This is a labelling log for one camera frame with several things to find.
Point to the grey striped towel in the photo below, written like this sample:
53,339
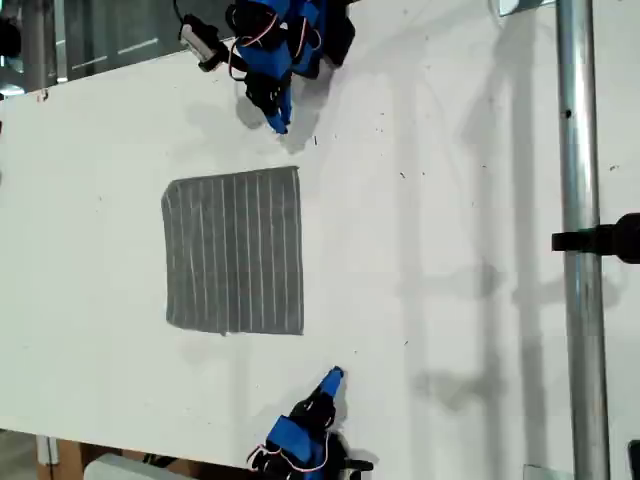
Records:
235,250

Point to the black round object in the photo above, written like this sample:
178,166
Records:
9,37

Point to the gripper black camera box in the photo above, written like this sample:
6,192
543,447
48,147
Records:
360,465
202,42

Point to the white table bracket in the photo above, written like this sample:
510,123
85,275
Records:
47,450

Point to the steel post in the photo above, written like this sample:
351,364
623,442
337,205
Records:
580,150

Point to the black post clamp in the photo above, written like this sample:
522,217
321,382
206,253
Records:
615,240

